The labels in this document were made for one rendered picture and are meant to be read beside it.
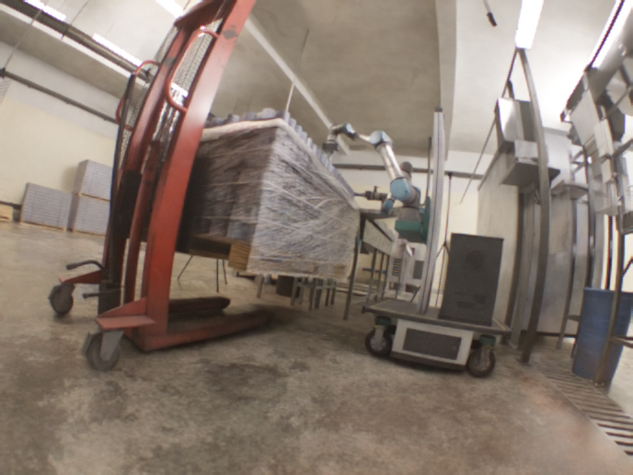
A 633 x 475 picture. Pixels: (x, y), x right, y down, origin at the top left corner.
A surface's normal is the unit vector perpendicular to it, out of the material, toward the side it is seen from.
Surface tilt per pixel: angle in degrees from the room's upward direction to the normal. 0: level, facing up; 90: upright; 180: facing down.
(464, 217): 90
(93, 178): 88
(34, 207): 89
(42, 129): 90
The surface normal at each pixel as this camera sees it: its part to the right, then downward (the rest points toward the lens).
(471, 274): -0.47, -0.14
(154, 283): 0.91, 0.12
